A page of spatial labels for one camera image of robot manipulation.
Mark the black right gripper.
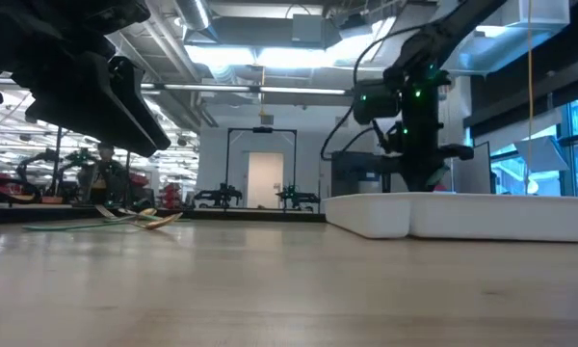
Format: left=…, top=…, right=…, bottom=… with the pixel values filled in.
left=382, top=139, right=476, bottom=194

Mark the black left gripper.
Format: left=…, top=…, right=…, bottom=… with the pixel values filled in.
left=0, top=0, right=172, bottom=159

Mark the gold cutlery piece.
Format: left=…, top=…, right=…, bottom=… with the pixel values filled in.
left=426, top=165, right=453, bottom=189

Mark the green-handled gold knife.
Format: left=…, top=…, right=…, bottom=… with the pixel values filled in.
left=94, top=205, right=148, bottom=223

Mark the shelf with pink bins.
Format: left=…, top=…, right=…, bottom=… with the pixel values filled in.
left=433, top=163, right=455, bottom=194

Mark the grey panel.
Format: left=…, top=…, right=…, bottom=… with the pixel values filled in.
left=451, top=141, right=493, bottom=195

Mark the white cutlery tray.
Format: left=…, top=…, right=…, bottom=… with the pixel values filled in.
left=322, top=191, right=578, bottom=244

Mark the person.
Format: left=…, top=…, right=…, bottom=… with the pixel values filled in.
left=79, top=142, right=132, bottom=207

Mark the red background equipment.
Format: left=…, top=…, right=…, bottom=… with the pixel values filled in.
left=0, top=173, right=38, bottom=203
left=160, top=181, right=183, bottom=210

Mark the white hanging sheet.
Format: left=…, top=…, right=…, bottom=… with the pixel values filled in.
left=512, top=135, right=571, bottom=174

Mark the long ceiling light strip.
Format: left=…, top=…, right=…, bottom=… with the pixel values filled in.
left=139, top=82, right=349, bottom=97

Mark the white door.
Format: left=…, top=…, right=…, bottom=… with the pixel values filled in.
left=247, top=151, right=285, bottom=210

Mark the grey ceiling box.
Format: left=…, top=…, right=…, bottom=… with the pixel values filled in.
left=290, top=13, right=328, bottom=45

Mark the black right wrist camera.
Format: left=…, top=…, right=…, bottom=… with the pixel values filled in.
left=376, top=120, right=407, bottom=156

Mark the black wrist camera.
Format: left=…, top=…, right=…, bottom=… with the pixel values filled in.
left=376, top=120, right=407, bottom=156
left=84, top=0, right=152, bottom=36

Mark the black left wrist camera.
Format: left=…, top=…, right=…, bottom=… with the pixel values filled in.
left=84, top=0, right=152, bottom=36

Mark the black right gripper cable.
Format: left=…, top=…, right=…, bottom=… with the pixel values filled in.
left=319, top=22, right=418, bottom=163

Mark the round silver ceiling duct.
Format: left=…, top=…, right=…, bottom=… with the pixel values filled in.
left=172, top=0, right=214, bottom=31

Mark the yellow hanging cord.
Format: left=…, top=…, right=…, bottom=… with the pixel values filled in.
left=526, top=0, right=535, bottom=194

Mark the black table frame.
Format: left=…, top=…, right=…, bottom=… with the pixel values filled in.
left=0, top=205, right=327, bottom=226

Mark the white ceiling duct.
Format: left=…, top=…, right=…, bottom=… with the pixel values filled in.
left=441, top=0, right=570, bottom=76

